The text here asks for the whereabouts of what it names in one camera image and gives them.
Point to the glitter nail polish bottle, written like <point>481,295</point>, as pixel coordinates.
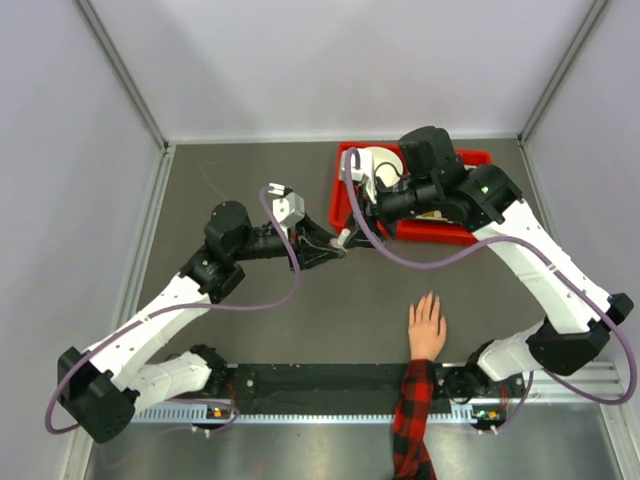
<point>336,245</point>

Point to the person's left hand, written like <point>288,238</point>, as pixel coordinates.
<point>427,328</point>

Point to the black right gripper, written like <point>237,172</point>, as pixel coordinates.
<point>370,212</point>

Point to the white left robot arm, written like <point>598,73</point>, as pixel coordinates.
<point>105,385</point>

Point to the red plastic tray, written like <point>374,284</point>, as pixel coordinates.
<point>409,230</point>

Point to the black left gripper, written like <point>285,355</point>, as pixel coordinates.
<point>309,244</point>

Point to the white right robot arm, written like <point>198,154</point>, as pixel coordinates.
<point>580,316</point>

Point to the floral white bowl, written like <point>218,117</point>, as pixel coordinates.
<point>388,167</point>

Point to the square floral saucer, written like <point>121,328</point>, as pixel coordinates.
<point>436,216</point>

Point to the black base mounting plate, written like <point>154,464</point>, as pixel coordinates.
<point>336,389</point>

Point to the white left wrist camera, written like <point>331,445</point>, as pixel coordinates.
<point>288,208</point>

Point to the red plaid sleeve forearm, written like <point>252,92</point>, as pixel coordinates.
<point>410,457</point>

